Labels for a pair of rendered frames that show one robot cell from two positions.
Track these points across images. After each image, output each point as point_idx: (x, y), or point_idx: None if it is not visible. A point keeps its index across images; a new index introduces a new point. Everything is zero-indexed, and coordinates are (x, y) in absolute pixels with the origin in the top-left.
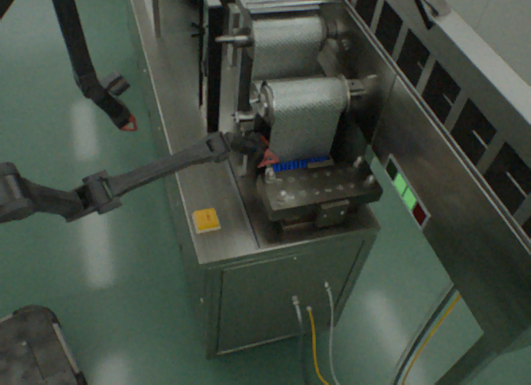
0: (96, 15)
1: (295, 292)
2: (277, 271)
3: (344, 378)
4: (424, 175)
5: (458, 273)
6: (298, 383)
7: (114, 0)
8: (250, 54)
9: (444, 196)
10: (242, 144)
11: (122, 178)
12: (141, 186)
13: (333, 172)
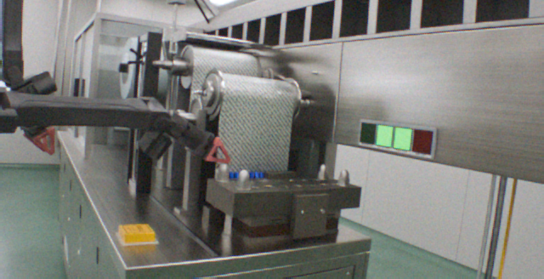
0: (30, 225)
1: None
2: None
3: None
4: (410, 93)
5: (506, 153)
6: None
7: (48, 218)
8: (188, 83)
9: (444, 87)
10: (185, 122)
11: (27, 95)
12: (49, 121)
13: (297, 180)
